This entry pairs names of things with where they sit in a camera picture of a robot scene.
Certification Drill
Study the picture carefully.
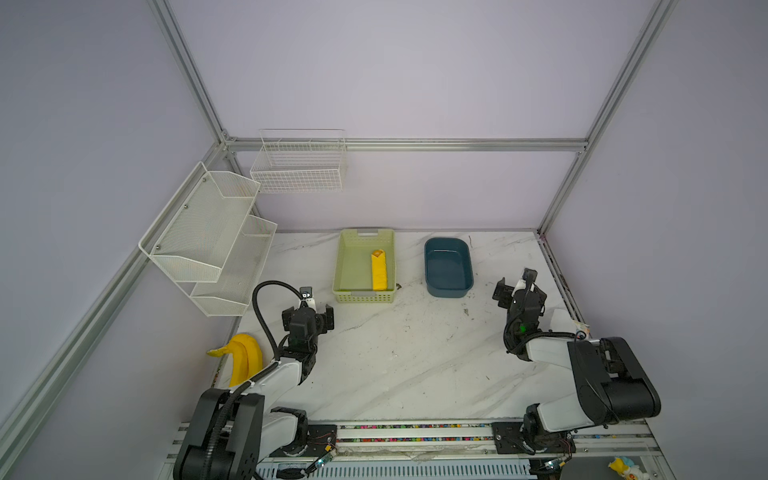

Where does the light green plastic basket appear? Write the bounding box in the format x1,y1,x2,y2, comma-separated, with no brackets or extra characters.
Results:
332,228,397,303

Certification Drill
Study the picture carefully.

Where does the yellow paper napkin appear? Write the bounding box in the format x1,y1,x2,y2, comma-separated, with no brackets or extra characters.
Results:
370,249,388,291

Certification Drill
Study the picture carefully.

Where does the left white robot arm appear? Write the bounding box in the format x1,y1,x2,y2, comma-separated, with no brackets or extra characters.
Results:
172,303,335,479

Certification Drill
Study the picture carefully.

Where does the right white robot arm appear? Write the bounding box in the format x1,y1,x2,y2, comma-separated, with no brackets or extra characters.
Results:
492,269,662,454

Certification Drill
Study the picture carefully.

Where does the teal plastic tray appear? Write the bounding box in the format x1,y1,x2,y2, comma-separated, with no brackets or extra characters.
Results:
424,237,474,299

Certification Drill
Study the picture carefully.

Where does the yellow banana toy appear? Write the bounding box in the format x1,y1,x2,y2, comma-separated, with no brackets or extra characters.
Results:
206,333,264,388

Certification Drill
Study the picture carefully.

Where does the colourful small carton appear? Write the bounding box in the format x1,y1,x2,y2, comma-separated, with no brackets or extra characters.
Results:
550,309,591,339

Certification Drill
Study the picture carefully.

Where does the white two-tier mesh shelf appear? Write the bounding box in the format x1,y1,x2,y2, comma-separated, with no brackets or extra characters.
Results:
138,163,277,317

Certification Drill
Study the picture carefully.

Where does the small yellow toy figure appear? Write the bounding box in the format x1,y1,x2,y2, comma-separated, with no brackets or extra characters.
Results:
608,457,651,480

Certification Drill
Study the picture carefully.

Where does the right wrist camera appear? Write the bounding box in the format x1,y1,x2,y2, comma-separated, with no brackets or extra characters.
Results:
521,268,538,290

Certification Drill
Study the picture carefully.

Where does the left black corrugated cable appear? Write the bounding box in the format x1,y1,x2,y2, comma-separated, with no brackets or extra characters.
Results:
200,280,304,480

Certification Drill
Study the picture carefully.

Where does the white wire wall basket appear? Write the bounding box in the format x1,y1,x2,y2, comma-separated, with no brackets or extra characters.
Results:
250,129,347,194

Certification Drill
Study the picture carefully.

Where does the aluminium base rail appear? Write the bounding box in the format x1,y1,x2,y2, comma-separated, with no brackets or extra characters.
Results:
157,415,676,480

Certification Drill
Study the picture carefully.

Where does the aluminium cage frame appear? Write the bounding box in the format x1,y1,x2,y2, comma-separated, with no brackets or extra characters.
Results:
1,1,677,478

